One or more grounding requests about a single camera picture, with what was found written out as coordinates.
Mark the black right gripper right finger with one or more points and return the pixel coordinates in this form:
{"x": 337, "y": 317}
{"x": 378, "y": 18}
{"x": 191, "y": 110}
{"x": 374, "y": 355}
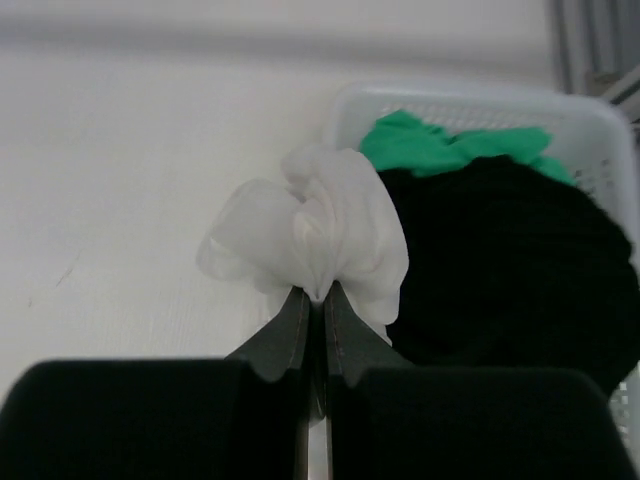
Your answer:
{"x": 388, "y": 419}

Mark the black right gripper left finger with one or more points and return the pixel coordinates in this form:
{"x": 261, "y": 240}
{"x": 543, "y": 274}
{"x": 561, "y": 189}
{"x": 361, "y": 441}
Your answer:
{"x": 244, "y": 416}

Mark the black tank top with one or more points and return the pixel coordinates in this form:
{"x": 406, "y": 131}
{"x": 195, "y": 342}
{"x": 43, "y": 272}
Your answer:
{"x": 510, "y": 268}

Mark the white tank top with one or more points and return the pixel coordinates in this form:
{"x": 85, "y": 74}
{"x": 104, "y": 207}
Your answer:
{"x": 330, "y": 221}

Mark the green shirt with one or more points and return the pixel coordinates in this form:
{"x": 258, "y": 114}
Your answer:
{"x": 401, "y": 140}

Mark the white perforated plastic basket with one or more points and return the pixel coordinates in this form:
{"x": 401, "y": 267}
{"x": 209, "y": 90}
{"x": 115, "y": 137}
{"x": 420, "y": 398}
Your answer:
{"x": 589, "y": 138}

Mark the aluminium frame right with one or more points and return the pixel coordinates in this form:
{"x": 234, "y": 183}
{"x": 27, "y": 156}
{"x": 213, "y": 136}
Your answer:
{"x": 595, "y": 48}

